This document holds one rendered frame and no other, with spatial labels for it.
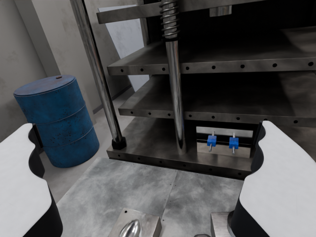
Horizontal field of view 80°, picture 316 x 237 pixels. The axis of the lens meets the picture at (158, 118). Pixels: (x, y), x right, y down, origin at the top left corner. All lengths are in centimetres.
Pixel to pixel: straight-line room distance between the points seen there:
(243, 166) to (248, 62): 50
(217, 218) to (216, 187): 24
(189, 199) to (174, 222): 12
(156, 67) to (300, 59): 58
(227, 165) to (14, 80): 257
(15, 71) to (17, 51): 24
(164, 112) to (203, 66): 32
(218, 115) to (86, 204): 74
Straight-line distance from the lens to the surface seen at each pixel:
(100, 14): 107
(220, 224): 71
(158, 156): 112
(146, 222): 77
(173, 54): 85
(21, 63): 297
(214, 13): 112
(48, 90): 218
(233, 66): 88
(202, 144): 108
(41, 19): 286
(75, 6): 102
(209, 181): 95
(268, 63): 89
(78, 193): 106
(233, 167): 105
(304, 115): 103
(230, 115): 98
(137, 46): 400
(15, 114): 293
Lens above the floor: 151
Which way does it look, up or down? 30 degrees down
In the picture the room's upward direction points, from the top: 9 degrees counter-clockwise
